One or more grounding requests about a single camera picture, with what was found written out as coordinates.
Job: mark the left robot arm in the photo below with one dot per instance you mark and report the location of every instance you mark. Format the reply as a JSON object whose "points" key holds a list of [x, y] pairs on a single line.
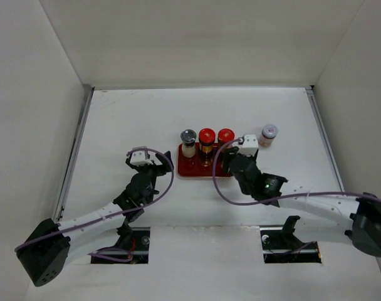
{"points": [[51, 245]]}

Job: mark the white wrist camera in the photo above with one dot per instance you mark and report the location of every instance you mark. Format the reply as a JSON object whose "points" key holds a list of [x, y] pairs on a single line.
{"points": [[139, 156], [248, 145]]}

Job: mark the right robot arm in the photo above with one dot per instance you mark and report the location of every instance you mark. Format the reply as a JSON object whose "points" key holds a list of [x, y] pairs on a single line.
{"points": [[348, 218]]}

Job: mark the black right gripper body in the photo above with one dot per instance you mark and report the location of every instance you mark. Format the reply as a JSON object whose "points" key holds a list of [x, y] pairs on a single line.
{"points": [[245, 189]]}

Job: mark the white-lid jar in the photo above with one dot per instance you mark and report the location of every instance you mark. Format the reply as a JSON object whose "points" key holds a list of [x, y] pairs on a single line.
{"points": [[268, 134]]}

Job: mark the glass salt grinder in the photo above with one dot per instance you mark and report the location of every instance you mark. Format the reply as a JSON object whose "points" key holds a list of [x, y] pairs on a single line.
{"points": [[188, 138]]}

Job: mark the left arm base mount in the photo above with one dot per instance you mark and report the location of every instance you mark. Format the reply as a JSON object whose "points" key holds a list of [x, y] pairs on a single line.
{"points": [[131, 248]]}

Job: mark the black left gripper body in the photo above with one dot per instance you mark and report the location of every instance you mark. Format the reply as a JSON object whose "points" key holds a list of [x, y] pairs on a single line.
{"points": [[153, 170]]}

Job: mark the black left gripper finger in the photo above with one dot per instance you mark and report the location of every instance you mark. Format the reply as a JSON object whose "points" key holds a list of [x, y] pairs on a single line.
{"points": [[165, 161], [128, 163]]}

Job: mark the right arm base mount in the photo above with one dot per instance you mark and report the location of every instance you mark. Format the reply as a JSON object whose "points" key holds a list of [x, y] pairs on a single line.
{"points": [[281, 246]]}

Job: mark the red lacquer tray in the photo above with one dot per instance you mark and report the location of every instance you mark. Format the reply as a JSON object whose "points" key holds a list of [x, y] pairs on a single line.
{"points": [[194, 167]]}

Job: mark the tall red-lid sauce jar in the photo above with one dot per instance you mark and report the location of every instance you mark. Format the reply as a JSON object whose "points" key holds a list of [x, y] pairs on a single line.
{"points": [[224, 136]]}

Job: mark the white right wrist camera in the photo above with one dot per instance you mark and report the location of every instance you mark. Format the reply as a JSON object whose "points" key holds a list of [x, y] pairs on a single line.
{"points": [[248, 145]]}

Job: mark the short red-lid chili jar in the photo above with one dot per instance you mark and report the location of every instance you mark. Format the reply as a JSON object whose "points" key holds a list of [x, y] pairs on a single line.
{"points": [[207, 139]]}

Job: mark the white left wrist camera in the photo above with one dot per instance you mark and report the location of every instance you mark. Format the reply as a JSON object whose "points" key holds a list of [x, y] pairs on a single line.
{"points": [[139, 156]]}

